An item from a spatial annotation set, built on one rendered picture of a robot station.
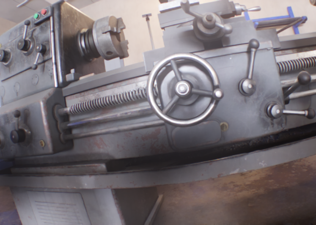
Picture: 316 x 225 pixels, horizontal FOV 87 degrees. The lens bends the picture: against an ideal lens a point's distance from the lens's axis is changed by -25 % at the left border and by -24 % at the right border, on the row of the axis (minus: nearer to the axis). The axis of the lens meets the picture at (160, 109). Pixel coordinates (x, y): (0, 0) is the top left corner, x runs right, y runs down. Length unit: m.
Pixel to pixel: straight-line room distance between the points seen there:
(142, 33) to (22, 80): 3.51
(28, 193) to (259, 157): 1.15
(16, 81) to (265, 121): 1.19
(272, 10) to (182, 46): 4.13
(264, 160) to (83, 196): 0.76
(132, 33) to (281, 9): 3.23
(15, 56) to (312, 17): 5.01
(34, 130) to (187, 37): 0.71
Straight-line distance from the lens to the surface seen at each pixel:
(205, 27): 0.61
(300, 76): 0.59
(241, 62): 0.67
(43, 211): 1.25
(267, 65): 0.69
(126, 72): 0.86
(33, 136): 0.96
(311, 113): 0.67
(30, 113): 0.96
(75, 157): 1.04
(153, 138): 0.85
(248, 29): 0.70
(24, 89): 1.19
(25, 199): 1.33
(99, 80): 0.91
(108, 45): 1.09
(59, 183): 0.92
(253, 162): 0.69
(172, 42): 0.67
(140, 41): 4.39
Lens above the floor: 0.65
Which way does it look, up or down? level
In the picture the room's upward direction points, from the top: 11 degrees counter-clockwise
